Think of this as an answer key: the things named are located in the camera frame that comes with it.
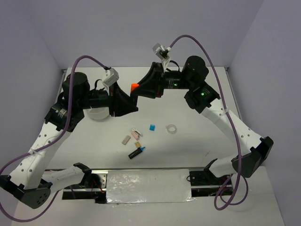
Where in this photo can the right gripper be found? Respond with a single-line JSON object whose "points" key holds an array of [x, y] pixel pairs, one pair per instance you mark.
{"points": [[153, 85]]}

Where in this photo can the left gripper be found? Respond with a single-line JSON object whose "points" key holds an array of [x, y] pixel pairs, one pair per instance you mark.
{"points": [[120, 102]]}

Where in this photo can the orange highlighter cap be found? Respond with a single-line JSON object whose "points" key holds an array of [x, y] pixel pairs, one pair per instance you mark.
{"points": [[134, 86]]}

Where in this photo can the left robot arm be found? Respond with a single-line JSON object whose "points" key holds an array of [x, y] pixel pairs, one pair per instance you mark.
{"points": [[29, 182]]}

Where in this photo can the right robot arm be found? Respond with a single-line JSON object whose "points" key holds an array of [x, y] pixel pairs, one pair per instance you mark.
{"points": [[205, 100]]}

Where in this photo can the white round divided container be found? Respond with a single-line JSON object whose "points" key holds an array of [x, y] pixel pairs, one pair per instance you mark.
{"points": [[97, 114]]}

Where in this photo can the pink eraser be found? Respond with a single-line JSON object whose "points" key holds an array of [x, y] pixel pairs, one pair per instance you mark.
{"points": [[135, 135]]}

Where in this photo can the beige eraser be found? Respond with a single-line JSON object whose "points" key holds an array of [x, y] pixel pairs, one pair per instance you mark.
{"points": [[126, 140]]}

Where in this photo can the blue highlighter cap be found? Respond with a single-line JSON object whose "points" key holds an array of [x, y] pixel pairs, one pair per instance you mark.
{"points": [[152, 127]]}

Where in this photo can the small yellow sharpener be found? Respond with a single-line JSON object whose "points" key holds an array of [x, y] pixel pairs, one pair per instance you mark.
{"points": [[137, 144]]}

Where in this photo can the clear tape roll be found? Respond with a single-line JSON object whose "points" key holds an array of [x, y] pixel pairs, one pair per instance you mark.
{"points": [[171, 129]]}

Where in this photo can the blue tip black highlighter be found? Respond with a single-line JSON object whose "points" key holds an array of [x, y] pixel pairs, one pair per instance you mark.
{"points": [[136, 152]]}

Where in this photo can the silver foil mat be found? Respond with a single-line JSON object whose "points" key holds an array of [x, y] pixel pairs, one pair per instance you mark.
{"points": [[148, 186]]}

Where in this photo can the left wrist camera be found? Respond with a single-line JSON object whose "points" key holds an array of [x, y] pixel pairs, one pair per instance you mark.
{"points": [[111, 76]]}

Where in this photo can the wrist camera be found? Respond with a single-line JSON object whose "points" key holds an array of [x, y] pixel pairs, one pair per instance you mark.
{"points": [[163, 53], [111, 76]]}

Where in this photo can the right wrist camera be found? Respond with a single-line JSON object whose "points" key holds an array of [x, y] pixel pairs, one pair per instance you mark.
{"points": [[163, 53]]}

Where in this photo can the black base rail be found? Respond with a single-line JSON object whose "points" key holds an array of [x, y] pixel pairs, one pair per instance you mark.
{"points": [[202, 185]]}

